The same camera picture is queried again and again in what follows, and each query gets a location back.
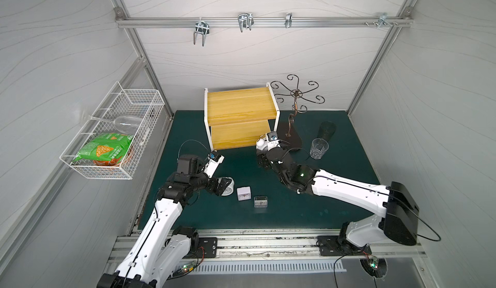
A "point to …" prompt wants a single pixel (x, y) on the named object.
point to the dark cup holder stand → (290, 133)
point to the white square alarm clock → (243, 193)
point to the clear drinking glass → (319, 146)
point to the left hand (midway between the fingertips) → (221, 175)
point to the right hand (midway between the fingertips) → (267, 147)
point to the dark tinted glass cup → (326, 130)
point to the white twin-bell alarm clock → (261, 144)
